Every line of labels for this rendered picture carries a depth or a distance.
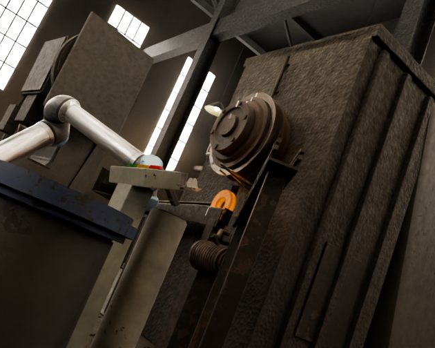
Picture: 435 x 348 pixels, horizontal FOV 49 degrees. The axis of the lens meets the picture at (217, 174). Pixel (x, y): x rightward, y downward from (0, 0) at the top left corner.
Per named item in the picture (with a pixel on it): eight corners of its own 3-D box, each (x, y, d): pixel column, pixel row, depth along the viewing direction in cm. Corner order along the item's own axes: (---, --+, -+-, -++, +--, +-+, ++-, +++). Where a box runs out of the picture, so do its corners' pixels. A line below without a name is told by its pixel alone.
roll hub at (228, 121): (208, 154, 247) (228, 107, 253) (242, 155, 224) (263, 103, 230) (201, 149, 244) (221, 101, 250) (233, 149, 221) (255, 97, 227)
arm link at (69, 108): (61, 81, 213) (171, 161, 189) (59, 105, 221) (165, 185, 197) (38, 88, 205) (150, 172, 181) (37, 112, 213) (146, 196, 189)
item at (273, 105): (206, 178, 258) (238, 103, 268) (262, 183, 219) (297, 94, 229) (197, 173, 255) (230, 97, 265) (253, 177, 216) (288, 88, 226)
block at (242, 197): (237, 249, 218) (256, 201, 223) (248, 253, 211) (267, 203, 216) (219, 241, 212) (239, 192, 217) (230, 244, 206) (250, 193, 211)
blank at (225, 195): (224, 189, 240) (219, 186, 238) (240, 195, 226) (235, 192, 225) (210, 217, 238) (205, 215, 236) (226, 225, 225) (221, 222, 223)
